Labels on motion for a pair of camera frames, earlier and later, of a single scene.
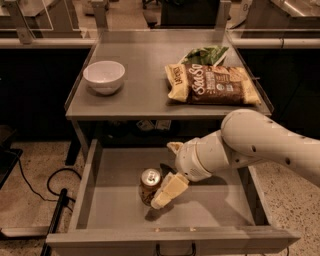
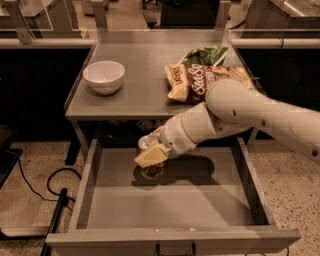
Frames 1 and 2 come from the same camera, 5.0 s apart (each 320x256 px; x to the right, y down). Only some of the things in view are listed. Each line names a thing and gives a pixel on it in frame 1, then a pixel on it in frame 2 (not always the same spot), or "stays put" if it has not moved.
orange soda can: [150, 179] → [155, 170]
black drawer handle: [159, 253] stays put
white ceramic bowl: [104, 76] stays put
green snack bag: [206, 55] stays put
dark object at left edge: [8, 155] stays put
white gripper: [192, 160] → [175, 134]
